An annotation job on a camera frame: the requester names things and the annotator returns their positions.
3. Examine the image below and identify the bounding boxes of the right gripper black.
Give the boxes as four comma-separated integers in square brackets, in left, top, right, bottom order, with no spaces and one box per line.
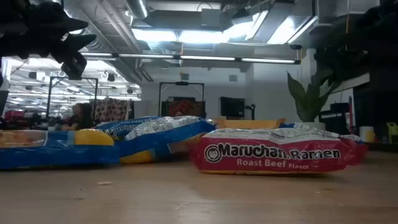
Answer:
[313,0,398,79]

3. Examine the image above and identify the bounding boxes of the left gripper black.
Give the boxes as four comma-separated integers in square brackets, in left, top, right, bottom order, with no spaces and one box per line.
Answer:
[0,0,98,62]

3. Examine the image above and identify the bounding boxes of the red Maruchan ramen pack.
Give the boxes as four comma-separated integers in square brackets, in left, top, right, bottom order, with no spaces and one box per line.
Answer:
[192,127,370,175]

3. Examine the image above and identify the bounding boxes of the dark cabinet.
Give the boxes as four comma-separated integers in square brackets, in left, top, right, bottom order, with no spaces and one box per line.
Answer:
[353,71,398,147]

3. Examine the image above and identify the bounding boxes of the floral patterned panel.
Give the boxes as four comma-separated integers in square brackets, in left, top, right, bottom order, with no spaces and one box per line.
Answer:
[92,97,131,123]

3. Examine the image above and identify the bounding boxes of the person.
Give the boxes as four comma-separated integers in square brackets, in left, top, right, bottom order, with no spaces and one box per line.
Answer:
[61,101,96,131]

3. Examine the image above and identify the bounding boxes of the green potted plant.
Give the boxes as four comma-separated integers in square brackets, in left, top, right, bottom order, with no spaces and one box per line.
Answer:
[286,67,345,124]

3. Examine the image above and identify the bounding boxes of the yellow-green container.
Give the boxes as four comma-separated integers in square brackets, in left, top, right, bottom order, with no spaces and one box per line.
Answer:
[386,121,398,144]

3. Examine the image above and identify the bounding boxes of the long ceiling light bar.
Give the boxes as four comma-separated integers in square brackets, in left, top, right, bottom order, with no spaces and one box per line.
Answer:
[80,51,302,65]

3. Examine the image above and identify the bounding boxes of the red patterned panel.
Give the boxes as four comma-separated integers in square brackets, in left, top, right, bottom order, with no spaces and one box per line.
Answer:
[167,98,206,119]

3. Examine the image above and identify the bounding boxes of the black monitor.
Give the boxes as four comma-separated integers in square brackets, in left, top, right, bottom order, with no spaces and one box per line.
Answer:
[220,96,246,119]

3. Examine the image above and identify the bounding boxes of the silver ventilation duct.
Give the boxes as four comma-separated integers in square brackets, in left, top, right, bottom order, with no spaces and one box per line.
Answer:
[124,0,150,20]

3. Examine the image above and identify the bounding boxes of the black station frame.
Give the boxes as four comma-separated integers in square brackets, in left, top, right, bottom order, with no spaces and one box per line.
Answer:
[157,81,206,118]
[45,75,100,119]

